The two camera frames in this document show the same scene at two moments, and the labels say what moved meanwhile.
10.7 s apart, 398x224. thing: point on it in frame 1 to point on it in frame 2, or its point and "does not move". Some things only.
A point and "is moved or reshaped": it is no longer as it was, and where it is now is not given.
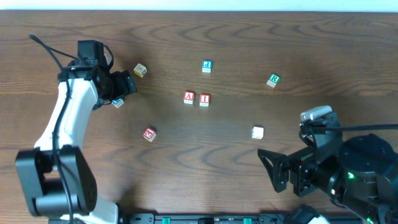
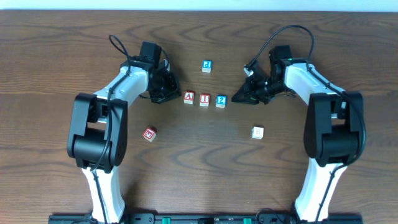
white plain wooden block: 257,131 does not move
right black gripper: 296,173 to 254,88
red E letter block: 149,134 does not move
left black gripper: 127,84 to 168,88
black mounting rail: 242,218 does not move
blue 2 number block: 117,102 is moved or reshaped
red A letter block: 188,97 does not move
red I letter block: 204,100 does not move
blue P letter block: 207,66 does not move
